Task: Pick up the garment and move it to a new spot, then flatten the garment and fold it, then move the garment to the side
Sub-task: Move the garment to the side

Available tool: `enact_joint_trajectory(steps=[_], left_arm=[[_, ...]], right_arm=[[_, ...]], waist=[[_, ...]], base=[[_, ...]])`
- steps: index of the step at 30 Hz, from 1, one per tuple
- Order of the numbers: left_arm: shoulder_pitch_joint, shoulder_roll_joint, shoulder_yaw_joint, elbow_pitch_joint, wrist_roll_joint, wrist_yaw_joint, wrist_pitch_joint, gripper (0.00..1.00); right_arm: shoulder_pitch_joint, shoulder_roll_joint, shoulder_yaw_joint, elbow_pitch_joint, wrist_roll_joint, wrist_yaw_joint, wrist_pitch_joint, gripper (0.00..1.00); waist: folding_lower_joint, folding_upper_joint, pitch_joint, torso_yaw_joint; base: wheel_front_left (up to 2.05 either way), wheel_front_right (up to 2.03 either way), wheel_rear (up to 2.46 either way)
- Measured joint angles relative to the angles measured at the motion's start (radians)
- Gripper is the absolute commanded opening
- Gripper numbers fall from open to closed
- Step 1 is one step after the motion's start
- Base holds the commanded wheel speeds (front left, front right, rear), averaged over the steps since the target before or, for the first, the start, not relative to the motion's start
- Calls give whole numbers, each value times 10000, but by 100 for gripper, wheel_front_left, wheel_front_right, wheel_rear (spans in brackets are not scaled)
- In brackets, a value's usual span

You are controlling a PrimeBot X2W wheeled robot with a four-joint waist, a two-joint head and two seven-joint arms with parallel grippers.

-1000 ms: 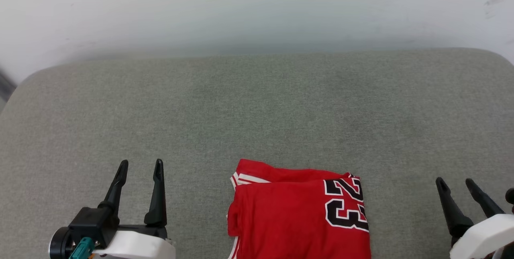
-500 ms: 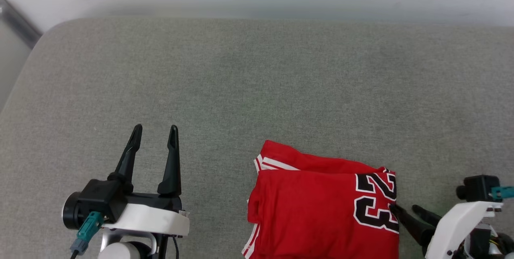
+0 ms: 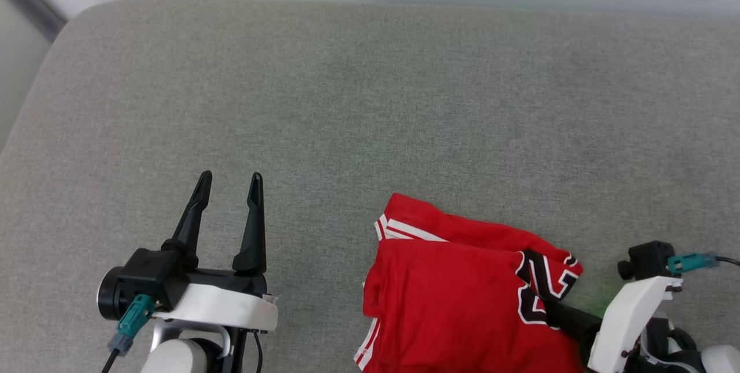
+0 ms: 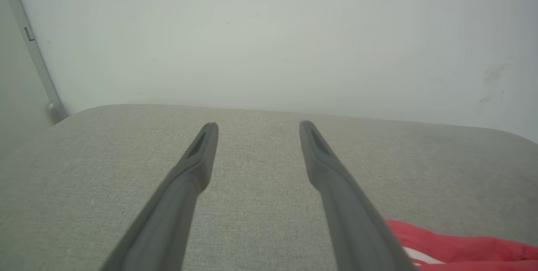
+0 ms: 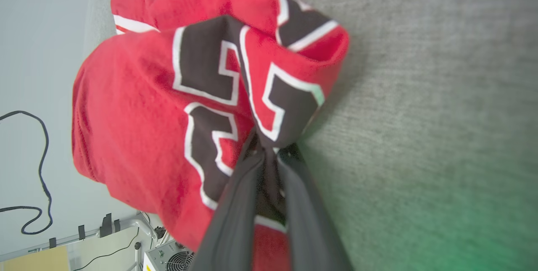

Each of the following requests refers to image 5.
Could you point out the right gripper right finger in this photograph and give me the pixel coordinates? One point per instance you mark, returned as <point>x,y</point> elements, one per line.
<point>307,220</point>

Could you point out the red Bulls basketball jersey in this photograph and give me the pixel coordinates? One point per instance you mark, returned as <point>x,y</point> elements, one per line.
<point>134,115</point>

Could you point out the tan wooden board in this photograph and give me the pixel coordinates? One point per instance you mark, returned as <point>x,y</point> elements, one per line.
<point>38,262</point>

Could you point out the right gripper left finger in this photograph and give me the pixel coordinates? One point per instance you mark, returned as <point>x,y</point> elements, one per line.
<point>235,220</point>

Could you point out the grey box with fan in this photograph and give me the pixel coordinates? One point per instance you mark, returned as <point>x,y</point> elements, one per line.
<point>168,257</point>

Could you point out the silver metal tube frame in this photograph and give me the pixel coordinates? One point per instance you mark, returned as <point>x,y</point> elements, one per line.
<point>90,234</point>

